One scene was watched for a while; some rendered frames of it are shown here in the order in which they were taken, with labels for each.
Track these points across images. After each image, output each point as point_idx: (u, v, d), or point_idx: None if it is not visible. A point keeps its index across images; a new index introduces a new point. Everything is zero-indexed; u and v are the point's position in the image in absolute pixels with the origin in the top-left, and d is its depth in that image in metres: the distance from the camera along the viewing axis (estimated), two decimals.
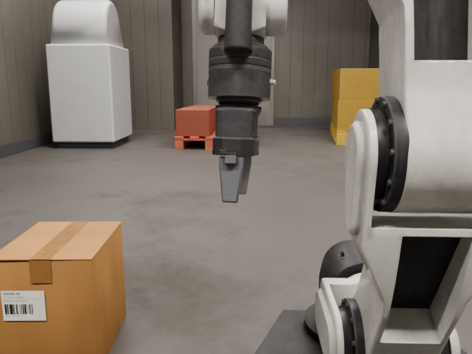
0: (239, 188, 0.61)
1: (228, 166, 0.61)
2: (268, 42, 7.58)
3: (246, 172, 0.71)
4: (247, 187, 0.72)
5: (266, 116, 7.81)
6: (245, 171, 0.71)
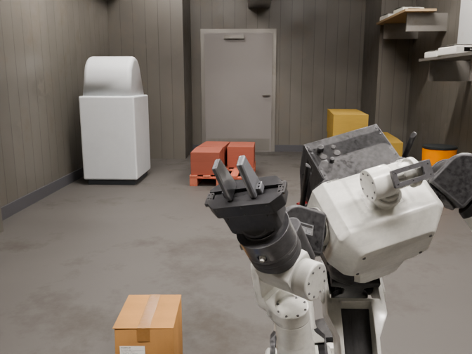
0: (241, 175, 0.64)
1: (256, 182, 0.67)
2: (270, 77, 8.34)
3: (226, 185, 0.67)
4: (215, 174, 0.66)
5: (268, 144, 8.58)
6: (227, 185, 0.67)
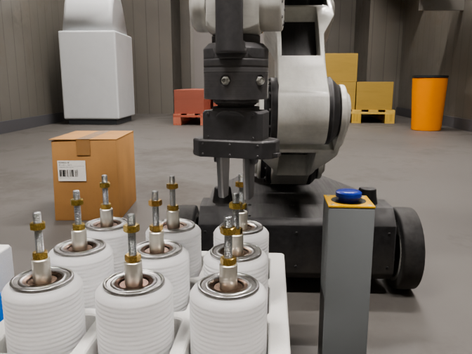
0: (222, 185, 0.66)
1: (220, 163, 0.67)
2: (260, 33, 8.16)
3: (244, 175, 0.65)
4: (248, 193, 0.65)
5: None
6: (244, 174, 0.65)
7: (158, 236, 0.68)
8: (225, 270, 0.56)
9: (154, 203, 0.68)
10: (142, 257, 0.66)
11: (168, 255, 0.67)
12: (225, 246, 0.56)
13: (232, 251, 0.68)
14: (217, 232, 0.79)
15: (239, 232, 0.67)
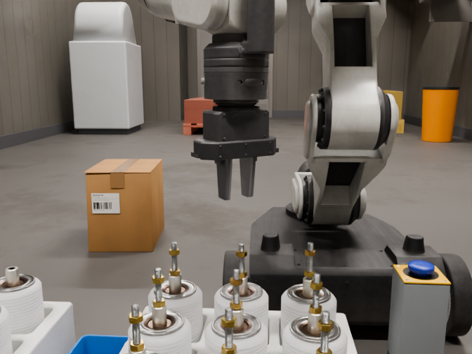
0: (241, 182, 0.69)
1: (251, 163, 0.67)
2: None
3: (223, 173, 0.67)
4: (219, 190, 0.67)
5: (265, 109, 8.41)
6: (223, 172, 0.67)
7: (239, 314, 0.70)
8: None
9: (236, 282, 0.69)
10: None
11: (251, 334, 0.68)
12: (322, 341, 0.57)
13: (313, 330, 0.69)
14: (286, 300, 0.80)
15: (320, 311, 0.69)
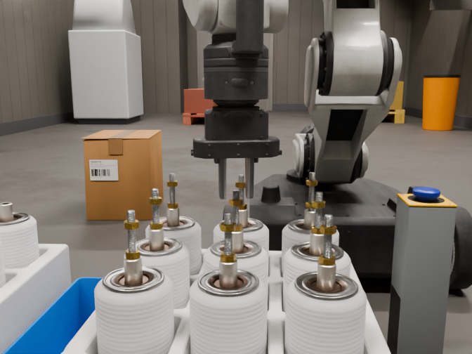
0: (246, 182, 0.68)
1: (253, 164, 0.66)
2: (267, 33, 8.15)
3: None
4: None
5: (265, 102, 8.39)
6: None
7: (238, 235, 0.67)
8: (326, 270, 0.55)
9: (241, 200, 0.68)
10: None
11: (251, 254, 0.66)
12: (325, 246, 0.55)
13: (315, 251, 0.67)
14: (288, 232, 0.78)
15: None
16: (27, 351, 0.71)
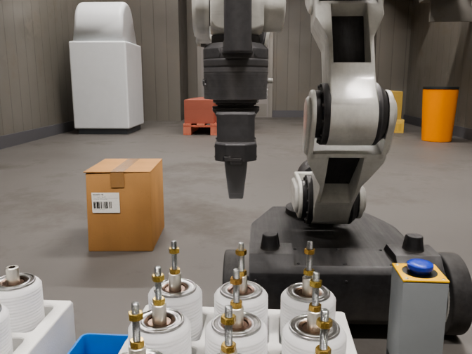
0: (244, 185, 0.67)
1: (234, 166, 0.65)
2: (267, 40, 8.18)
3: (242, 173, 0.67)
4: (244, 189, 0.68)
5: (265, 109, 8.41)
6: (241, 172, 0.67)
7: (234, 312, 0.70)
8: None
9: (237, 282, 0.69)
10: (214, 330, 0.69)
11: (235, 335, 0.68)
12: (322, 338, 0.58)
13: (312, 328, 0.69)
14: (286, 298, 0.80)
15: (319, 309, 0.69)
16: None
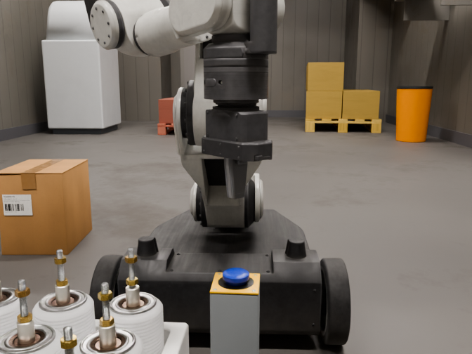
0: (243, 183, 0.68)
1: (238, 166, 0.65)
2: None
3: (240, 173, 0.67)
4: (239, 188, 0.68)
5: None
6: (240, 171, 0.67)
7: (20, 327, 0.64)
8: None
9: (20, 293, 0.64)
10: None
11: (14, 352, 0.62)
12: None
13: (102, 344, 0.64)
14: None
15: (109, 324, 0.64)
16: None
